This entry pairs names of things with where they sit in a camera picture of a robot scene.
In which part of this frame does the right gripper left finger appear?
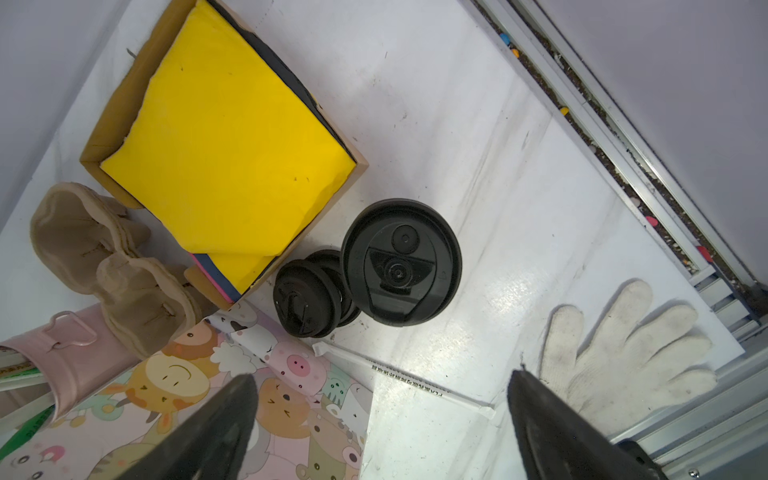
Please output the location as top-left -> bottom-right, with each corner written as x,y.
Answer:
120,375 -> 258,480

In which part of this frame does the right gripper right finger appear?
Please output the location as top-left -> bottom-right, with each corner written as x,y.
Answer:
507,370 -> 666,479

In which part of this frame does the white paper takeout bag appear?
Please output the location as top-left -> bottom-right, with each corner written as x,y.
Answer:
1,305 -> 372,479

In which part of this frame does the stack of black lids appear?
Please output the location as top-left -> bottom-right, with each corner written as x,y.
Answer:
273,249 -> 361,338

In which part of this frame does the brown pulp cup carrier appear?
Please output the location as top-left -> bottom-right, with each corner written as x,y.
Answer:
30,182 -> 215,358

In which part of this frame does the single black cup lid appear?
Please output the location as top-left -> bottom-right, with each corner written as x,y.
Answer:
341,198 -> 462,327

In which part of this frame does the white glove right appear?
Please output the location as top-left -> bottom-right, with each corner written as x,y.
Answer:
539,280 -> 717,436

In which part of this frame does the white wrapped straw on table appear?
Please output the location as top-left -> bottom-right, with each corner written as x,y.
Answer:
312,341 -> 496,419

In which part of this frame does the pink straw holder cup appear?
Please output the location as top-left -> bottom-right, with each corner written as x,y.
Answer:
1,304 -> 140,419

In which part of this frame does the cardboard box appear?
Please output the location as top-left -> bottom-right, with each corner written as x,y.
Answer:
79,0 -> 370,311

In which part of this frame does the yellow napkin stack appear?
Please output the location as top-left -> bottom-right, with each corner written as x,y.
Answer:
100,0 -> 358,295

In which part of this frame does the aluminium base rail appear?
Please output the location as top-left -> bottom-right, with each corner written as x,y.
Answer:
476,1 -> 767,479

